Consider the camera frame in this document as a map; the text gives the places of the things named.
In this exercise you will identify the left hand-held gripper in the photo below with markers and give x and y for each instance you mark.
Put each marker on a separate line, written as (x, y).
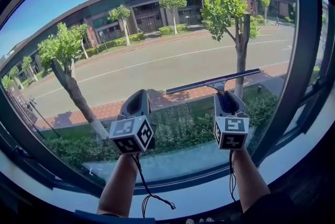
(131, 136)

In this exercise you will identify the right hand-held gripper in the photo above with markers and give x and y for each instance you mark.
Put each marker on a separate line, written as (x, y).
(231, 134)

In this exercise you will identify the large window glass pane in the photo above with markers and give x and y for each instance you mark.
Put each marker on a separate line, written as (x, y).
(170, 60)

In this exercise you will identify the person's right forearm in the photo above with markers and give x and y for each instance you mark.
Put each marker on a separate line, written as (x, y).
(248, 181)

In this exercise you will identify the person's left forearm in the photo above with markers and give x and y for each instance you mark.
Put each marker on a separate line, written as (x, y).
(117, 186)

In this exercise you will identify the green shrub bed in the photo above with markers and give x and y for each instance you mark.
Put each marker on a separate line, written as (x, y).
(178, 126)

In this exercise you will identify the red vertical banner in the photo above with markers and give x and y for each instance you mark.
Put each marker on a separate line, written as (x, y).
(92, 37)

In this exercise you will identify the row of green street trees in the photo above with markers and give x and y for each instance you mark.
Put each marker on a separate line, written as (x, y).
(60, 45)

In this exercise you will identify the person's black shirt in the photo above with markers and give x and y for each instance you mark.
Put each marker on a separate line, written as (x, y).
(269, 210)

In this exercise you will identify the white window sill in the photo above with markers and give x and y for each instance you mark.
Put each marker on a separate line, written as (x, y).
(65, 199)

